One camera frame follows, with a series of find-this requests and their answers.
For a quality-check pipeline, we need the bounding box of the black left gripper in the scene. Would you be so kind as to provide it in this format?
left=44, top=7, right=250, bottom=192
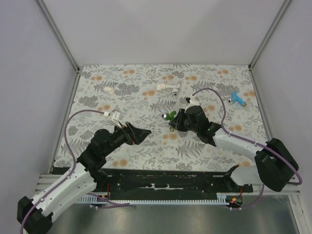
left=103, top=121, right=151, bottom=156

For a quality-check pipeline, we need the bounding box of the green faucet chrome knob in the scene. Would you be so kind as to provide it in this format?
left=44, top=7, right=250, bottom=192
left=161, top=111, right=176, bottom=121

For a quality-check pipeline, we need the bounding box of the white PVC elbow fitting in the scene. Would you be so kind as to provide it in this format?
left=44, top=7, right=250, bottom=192
left=104, top=86, right=114, bottom=94

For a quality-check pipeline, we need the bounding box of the white faucet with elbow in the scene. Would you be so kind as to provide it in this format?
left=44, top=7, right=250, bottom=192
left=156, top=83, right=181, bottom=96

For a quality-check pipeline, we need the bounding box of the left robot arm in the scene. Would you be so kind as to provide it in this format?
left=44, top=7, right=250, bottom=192
left=17, top=122, right=151, bottom=234

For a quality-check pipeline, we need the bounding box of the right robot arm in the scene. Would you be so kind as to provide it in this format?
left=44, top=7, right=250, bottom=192
left=168, top=105, right=298, bottom=192

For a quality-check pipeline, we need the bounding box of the floral patterned table mat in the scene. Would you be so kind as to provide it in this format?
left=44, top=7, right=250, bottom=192
left=54, top=64, right=267, bottom=171

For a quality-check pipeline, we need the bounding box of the blue faucet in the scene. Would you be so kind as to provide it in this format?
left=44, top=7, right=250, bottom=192
left=228, top=91, right=247, bottom=107

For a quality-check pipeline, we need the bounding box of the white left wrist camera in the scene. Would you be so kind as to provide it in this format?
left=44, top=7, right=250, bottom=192
left=110, top=111, right=122, bottom=128

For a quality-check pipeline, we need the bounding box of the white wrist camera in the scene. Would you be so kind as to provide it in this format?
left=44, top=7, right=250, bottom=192
left=110, top=111, right=122, bottom=128
left=185, top=96, right=200, bottom=110

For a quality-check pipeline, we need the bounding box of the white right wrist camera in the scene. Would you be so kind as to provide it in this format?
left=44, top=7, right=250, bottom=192
left=185, top=96, right=200, bottom=110

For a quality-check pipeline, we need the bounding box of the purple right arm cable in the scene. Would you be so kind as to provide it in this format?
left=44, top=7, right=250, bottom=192
left=191, top=88, right=303, bottom=211

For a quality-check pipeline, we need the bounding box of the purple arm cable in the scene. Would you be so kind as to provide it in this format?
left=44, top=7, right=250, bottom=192
left=19, top=109, right=137, bottom=234
left=191, top=88, right=303, bottom=211

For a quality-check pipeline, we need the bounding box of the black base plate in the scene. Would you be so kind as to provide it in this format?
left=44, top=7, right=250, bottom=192
left=53, top=168, right=253, bottom=200

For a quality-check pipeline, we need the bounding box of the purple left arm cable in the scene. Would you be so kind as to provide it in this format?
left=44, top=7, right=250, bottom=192
left=19, top=109, right=137, bottom=234

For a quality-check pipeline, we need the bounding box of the white slotted cable duct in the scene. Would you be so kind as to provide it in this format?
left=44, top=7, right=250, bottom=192
left=74, top=194, right=230, bottom=205

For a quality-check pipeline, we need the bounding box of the aluminium left corner post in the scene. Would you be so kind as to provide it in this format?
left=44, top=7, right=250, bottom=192
left=35, top=0, right=79, bottom=73

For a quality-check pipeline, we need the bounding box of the aluminium corner post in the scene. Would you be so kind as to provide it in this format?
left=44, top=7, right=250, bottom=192
left=248, top=0, right=293, bottom=71
left=35, top=0, right=79, bottom=73

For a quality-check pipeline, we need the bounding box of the aluminium right corner post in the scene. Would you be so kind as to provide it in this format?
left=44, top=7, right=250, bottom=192
left=248, top=0, right=293, bottom=71

